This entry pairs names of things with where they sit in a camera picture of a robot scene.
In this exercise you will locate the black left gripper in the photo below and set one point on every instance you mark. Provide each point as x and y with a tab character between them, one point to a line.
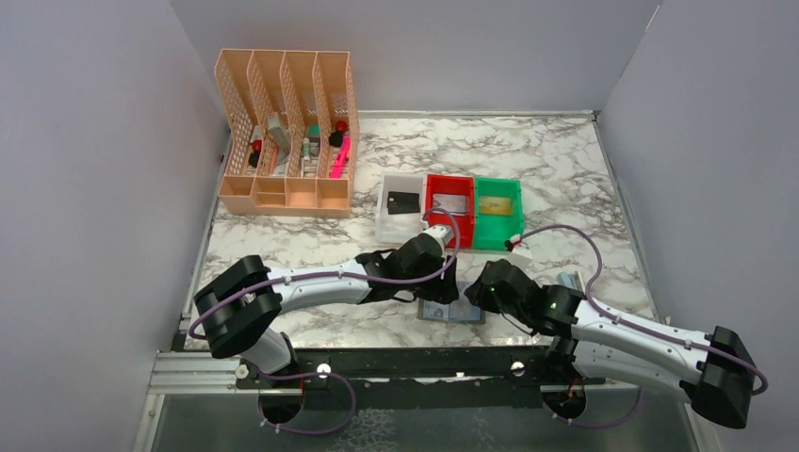
441	289

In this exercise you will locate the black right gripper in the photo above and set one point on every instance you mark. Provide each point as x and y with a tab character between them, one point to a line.
477	294

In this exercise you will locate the white plastic bin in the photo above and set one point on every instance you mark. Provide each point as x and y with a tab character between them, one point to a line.
395	229

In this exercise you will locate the grey metal card holder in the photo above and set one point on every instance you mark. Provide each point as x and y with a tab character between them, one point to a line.
459	311

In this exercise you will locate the red plastic bin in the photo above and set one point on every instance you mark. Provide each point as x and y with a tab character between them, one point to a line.
455	185

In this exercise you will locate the green plastic bin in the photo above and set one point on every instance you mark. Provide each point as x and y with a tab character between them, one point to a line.
492	231

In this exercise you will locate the white magnetic stripe card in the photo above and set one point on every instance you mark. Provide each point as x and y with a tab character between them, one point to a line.
454	204

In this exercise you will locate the peach plastic desk organizer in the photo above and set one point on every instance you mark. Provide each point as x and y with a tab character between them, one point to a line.
294	125

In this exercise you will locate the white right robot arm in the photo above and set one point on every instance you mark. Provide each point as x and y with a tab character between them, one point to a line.
713	372

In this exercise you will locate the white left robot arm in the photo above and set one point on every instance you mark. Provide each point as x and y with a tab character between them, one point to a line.
237	308

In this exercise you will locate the black card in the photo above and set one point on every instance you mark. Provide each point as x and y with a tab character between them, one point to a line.
401	203

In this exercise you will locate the gold card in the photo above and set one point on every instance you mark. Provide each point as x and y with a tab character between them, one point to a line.
499	206

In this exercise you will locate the pink highlighter pen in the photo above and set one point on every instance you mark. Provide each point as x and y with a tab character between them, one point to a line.
342	157

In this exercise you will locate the red black stamp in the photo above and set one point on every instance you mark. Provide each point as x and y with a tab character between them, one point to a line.
336	138

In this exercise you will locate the green capped bottle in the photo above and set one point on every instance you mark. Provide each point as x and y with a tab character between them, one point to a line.
312	134

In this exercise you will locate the grey box in organizer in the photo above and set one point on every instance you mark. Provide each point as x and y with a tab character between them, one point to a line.
278	131

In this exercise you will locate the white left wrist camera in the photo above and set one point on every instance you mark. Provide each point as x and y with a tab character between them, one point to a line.
441	234

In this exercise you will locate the black mounting rail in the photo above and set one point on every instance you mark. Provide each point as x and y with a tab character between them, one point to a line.
335	379

